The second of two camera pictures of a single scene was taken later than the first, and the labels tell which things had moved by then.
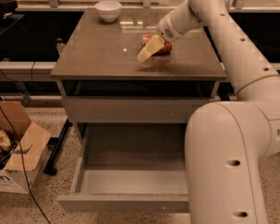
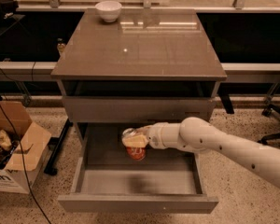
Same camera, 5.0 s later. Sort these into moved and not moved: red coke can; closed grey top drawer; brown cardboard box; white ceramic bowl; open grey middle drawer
Moved: red coke can
Not moved: white ceramic bowl; closed grey top drawer; open grey middle drawer; brown cardboard box
